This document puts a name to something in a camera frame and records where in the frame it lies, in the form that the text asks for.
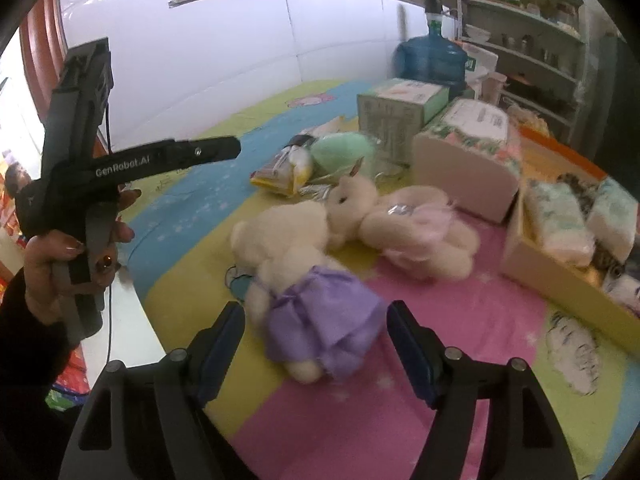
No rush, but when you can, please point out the mint green round sponge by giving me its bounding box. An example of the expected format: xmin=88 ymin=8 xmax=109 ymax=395
xmin=310 ymin=131 xmax=378 ymax=178

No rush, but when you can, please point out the person's left hand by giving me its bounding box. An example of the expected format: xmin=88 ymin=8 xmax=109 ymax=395
xmin=22 ymin=187 xmax=143 ymax=328

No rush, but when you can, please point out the plush rabbit pink dress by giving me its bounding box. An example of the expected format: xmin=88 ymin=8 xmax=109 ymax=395
xmin=325 ymin=172 xmax=481 ymax=281

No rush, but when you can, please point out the yellow snack packet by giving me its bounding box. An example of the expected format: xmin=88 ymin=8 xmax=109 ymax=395
xmin=250 ymin=147 xmax=313 ymax=196

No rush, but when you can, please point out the plush bear purple dress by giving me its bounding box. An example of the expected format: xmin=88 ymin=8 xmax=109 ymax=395
xmin=231 ymin=203 xmax=388 ymax=385

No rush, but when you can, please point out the floral tissue pack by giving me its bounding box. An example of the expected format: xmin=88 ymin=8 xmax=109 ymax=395
xmin=411 ymin=97 xmax=523 ymax=225

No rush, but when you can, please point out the leopard print cloth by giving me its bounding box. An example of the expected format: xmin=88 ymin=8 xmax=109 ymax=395
xmin=555 ymin=172 xmax=631 ymax=281

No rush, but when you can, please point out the white box green label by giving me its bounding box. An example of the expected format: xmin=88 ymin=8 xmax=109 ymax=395
xmin=460 ymin=42 xmax=498 ymax=91

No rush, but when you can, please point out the printed cartoon blanket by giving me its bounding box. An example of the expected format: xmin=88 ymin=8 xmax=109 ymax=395
xmin=117 ymin=78 xmax=640 ymax=480

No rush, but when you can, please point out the green tissue box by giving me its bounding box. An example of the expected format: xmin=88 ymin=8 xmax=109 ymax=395
xmin=356 ymin=78 xmax=451 ymax=166

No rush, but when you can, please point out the metal shelf rack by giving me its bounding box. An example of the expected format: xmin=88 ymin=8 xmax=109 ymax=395
xmin=452 ymin=0 xmax=588 ymax=141

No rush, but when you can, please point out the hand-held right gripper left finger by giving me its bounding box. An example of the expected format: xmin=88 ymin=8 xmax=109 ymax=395
xmin=59 ymin=301 xmax=247 ymax=480

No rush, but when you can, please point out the grey refrigerator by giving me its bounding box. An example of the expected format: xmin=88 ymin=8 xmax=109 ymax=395
xmin=582 ymin=30 xmax=636 ymax=171

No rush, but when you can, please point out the person's left forearm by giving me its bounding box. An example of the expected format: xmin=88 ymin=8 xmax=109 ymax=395
xmin=0 ymin=267 xmax=83 ymax=466

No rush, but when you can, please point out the orange cardboard box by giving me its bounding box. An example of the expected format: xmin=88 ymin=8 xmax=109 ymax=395
xmin=500 ymin=125 xmax=640 ymax=356

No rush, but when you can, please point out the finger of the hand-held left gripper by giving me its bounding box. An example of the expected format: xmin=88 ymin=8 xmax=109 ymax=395
xmin=157 ymin=135 xmax=242 ymax=168

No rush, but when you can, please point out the blue water jug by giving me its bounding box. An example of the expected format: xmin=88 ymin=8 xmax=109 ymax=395
xmin=395 ymin=0 xmax=468 ymax=98

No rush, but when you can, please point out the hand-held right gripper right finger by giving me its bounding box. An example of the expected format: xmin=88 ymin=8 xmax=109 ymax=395
xmin=386 ymin=300 xmax=583 ymax=480

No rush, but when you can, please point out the black cable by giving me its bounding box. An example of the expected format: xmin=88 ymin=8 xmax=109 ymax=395
xmin=102 ymin=102 xmax=126 ymax=366

